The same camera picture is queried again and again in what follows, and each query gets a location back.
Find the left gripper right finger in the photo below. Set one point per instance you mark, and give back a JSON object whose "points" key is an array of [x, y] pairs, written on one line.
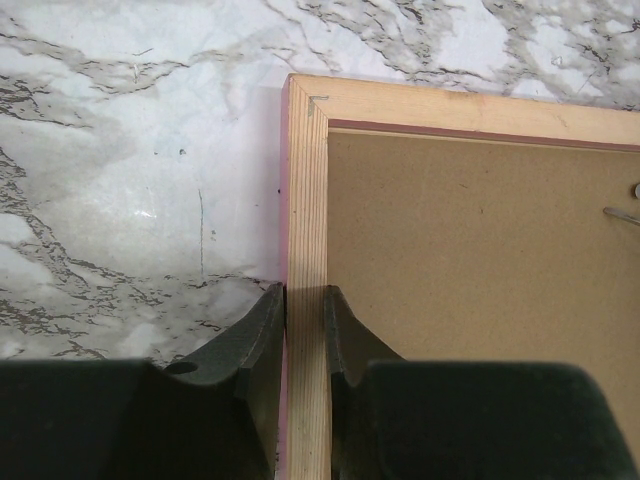
{"points": [[398, 419]]}

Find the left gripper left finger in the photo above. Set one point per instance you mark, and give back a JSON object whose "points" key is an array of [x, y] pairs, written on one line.
{"points": [[212, 415]]}

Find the pink picture frame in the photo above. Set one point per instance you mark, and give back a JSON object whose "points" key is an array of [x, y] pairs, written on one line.
{"points": [[459, 227]]}

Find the clear tester screwdriver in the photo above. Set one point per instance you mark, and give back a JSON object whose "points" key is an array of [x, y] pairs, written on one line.
{"points": [[621, 215]]}

